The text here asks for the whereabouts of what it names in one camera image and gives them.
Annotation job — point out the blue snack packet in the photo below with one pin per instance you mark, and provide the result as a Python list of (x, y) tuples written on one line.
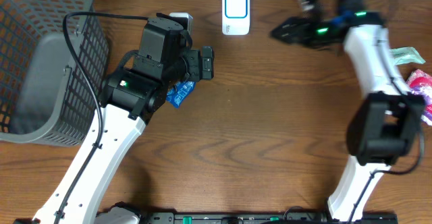
[(179, 92)]

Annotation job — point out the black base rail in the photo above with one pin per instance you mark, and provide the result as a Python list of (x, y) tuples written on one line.
[(236, 218)]

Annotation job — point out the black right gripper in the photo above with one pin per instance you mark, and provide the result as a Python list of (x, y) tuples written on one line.
[(304, 34)]

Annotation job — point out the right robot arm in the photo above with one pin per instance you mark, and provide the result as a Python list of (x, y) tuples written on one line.
[(389, 119)]

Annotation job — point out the mint green wipes packet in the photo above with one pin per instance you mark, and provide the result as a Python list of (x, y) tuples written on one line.
[(405, 55)]

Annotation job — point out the purple pink liners pack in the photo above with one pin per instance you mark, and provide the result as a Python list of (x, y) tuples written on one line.
[(420, 84)]

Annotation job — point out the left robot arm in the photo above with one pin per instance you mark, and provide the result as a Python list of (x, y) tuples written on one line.
[(165, 69)]

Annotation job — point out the grey plastic mesh basket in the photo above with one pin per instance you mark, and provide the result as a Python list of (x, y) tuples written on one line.
[(53, 58)]

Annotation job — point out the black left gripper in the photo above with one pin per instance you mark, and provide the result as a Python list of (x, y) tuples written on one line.
[(206, 63)]

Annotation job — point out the white barcode scanner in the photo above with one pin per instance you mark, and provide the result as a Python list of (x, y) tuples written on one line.
[(235, 17)]

